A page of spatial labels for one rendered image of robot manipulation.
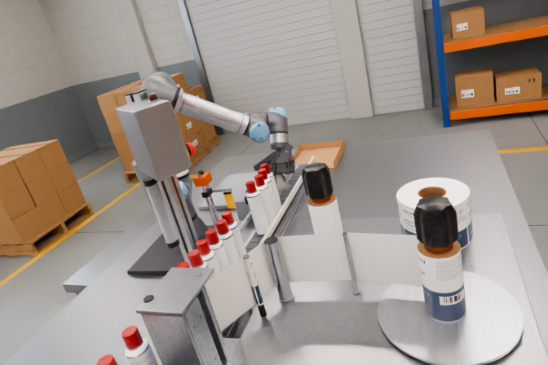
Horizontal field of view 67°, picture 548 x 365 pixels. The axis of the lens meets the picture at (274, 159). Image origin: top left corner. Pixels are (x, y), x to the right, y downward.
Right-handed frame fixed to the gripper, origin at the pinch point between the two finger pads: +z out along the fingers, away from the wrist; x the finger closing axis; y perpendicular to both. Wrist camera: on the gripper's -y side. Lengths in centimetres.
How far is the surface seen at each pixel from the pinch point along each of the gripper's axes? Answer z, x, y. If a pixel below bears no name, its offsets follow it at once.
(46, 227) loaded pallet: 9, 138, -305
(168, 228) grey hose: 11, -59, -8
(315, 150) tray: -28, 68, -4
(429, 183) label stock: 1, -19, 58
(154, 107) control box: -19, -74, -1
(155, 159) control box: -7, -71, -3
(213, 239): 15, -51, 1
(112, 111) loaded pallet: -127, 218, -300
